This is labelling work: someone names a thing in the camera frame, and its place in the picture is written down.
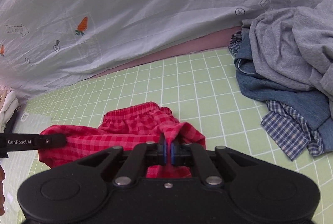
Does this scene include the red checkered shorts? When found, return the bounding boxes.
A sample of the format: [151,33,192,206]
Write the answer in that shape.
[38,102,205,168]

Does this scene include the operator left hand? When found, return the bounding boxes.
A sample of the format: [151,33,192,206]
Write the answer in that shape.
[0,166,5,216]

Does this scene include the folded black garment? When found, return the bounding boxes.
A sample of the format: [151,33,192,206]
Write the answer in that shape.
[4,109,18,134]

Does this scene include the folded white garment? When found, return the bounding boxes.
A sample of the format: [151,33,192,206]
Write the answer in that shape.
[1,91,19,128]

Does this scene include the green grid mat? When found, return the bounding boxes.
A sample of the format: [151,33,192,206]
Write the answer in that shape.
[25,49,332,223]

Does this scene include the blue plaid shirt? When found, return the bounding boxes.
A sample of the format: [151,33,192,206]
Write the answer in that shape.
[228,31,325,162]

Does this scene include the blue denim garment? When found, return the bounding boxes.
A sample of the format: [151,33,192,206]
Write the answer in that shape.
[234,31,333,150]

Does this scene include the grey carrot print sheet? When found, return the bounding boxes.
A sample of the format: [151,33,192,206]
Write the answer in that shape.
[1,0,323,101]

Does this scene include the grey sweatshirt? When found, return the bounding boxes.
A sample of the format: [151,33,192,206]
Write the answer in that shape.
[249,2,332,99]

